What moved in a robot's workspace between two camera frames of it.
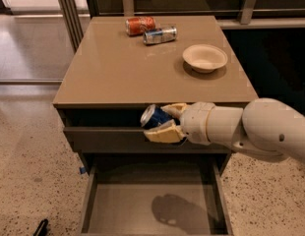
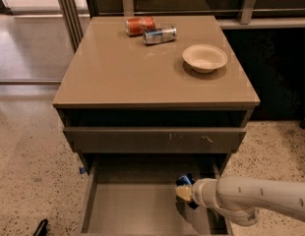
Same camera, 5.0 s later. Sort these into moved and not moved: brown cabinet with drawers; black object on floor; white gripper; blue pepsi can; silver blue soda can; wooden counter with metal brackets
Moved: blue pepsi can; white gripper
Not moved: wooden counter with metal brackets; brown cabinet with drawers; black object on floor; silver blue soda can
